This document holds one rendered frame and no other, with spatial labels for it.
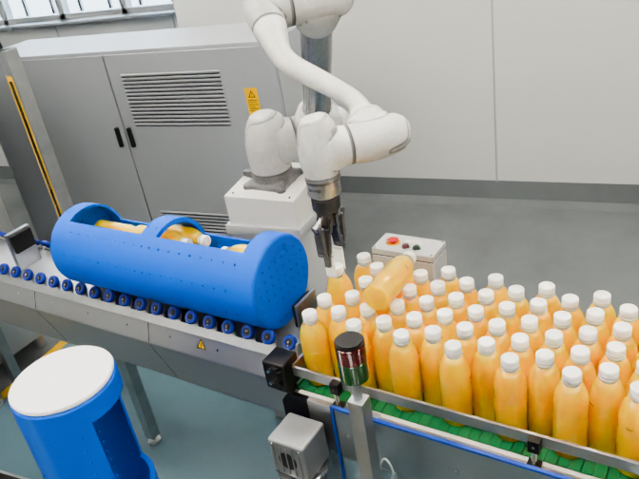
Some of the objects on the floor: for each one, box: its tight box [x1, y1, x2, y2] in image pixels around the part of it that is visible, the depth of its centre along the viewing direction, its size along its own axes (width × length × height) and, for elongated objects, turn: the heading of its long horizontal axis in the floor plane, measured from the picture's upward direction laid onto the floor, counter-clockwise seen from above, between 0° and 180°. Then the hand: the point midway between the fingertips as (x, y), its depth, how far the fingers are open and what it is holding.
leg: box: [117, 359, 162, 446], centre depth 287 cm, size 6×6×63 cm
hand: (335, 261), depth 182 cm, fingers closed on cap, 4 cm apart
